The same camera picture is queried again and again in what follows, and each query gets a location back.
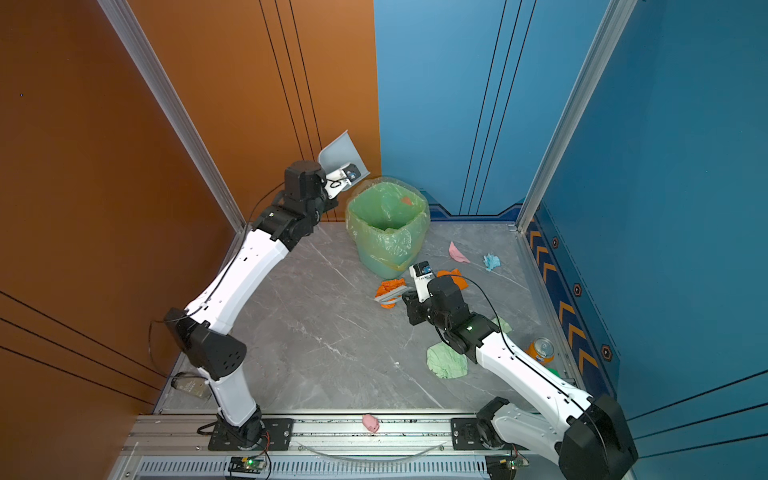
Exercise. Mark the light green paper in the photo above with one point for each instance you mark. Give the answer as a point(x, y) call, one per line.
point(445, 363)
point(503, 325)

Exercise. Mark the circuit board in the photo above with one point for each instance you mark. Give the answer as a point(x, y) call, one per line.
point(504, 467)
point(251, 465)

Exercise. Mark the orange paper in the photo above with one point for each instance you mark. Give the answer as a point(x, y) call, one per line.
point(456, 276)
point(387, 286)

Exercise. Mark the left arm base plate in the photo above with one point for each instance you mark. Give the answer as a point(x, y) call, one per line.
point(270, 434)

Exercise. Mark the left circuit board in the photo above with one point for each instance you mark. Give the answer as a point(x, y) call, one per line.
point(251, 465)

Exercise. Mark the green trash bin with liner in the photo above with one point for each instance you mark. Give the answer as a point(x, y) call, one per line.
point(387, 220)

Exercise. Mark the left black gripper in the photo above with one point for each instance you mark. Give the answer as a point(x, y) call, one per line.
point(329, 205)

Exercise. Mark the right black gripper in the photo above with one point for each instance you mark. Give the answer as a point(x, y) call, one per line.
point(412, 306)

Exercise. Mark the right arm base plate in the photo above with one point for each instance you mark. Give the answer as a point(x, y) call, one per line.
point(470, 433)

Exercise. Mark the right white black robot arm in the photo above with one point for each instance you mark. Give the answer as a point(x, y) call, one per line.
point(587, 437)

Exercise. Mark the grey-green hand brush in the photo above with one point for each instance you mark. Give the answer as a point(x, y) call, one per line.
point(393, 296)

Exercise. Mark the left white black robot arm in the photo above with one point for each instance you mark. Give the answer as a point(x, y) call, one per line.
point(203, 329)

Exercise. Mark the right circuit board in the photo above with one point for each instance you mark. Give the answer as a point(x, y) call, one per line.
point(504, 467)

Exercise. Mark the grey-green plastic dustpan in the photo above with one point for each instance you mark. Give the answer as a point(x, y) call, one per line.
point(339, 153)

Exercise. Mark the light blue paper scrap far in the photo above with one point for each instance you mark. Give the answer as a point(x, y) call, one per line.
point(491, 262)

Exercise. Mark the pink paper ball on rail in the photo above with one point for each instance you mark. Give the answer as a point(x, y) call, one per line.
point(371, 423)

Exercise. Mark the pink paper scrap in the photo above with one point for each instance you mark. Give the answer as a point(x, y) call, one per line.
point(457, 255)

